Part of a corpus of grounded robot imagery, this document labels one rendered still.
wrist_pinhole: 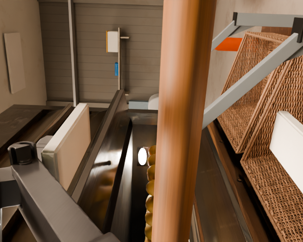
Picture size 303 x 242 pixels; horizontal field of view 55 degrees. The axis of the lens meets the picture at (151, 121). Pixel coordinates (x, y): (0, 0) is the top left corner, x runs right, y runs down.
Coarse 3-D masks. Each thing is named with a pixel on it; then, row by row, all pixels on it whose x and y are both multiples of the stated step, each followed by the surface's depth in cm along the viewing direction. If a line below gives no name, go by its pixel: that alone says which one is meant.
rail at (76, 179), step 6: (114, 96) 160; (108, 108) 141; (108, 114) 133; (102, 120) 126; (102, 126) 120; (96, 132) 115; (96, 138) 109; (90, 144) 105; (90, 150) 100; (84, 162) 92; (78, 168) 89; (78, 174) 86; (78, 180) 83; (72, 186) 80; (72, 192) 78
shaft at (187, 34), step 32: (192, 0) 15; (192, 32) 16; (192, 64) 17; (160, 96) 18; (192, 96) 17; (160, 128) 19; (192, 128) 18; (160, 160) 20; (192, 160) 19; (160, 192) 21; (192, 192) 21; (160, 224) 22
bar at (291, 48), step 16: (240, 16) 96; (256, 16) 96; (272, 16) 96; (288, 16) 96; (224, 32) 99; (288, 48) 54; (272, 64) 55; (240, 80) 57; (256, 80) 56; (224, 96) 58; (240, 96) 58; (208, 112) 59; (192, 224) 34; (192, 240) 32
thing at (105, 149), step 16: (112, 112) 134; (112, 128) 125; (96, 144) 104; (112, 144) 121; (96, 160) 94; (112, 160) 117; (96, 176) 92; (112, 176) 114; (80, 192) 77; (96, 192) 90; (96, 208) 88; (96, 224) 86
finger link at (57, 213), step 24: (24, 144) 13; (24, 168) 13; (24, 192) 12; (48, 192) 11; (24, 216) 13; (48, 216) 10; (72, 216) 10; (48, 240) 10; (72, 240) 9; (96, 240) 9
